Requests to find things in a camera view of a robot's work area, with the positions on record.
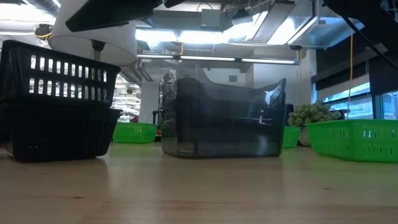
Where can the grey translucent plastic bin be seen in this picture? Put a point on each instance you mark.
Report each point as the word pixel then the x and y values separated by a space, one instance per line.
pixel 217 143
pixel 189 70

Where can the black slotted plastic basket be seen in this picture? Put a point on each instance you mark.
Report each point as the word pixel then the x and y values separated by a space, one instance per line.
pixel 62 133
pixel 62 93

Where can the green slotted plastic basket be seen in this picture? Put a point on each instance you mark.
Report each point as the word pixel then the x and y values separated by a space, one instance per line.
pixel 133 133
pixel 291 137
pixel 351 140

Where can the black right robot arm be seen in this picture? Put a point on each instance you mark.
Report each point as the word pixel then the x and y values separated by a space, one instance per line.
pixel 373 18

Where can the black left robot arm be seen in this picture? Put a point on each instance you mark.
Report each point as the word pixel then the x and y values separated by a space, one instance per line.
pixel 109 12

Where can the ceiling light strip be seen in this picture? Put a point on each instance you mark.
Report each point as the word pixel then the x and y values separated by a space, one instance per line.
pixel 267 61
pixel 208 58
pixel 155 56

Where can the white shade silver table lamp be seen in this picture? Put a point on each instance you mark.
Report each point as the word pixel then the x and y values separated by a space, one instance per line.
pixel 118 43

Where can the potted green succulent plant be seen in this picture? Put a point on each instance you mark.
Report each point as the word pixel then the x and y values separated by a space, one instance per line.
pixel 311 113

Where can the window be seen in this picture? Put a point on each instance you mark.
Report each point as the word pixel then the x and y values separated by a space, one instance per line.
pixel 357 107

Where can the black window blind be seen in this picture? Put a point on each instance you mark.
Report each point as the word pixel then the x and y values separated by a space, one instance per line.
pixel 384 77

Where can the silver ventilation duct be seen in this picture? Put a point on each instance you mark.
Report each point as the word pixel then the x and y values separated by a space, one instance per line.
pixel 273 18
pixel 326 34

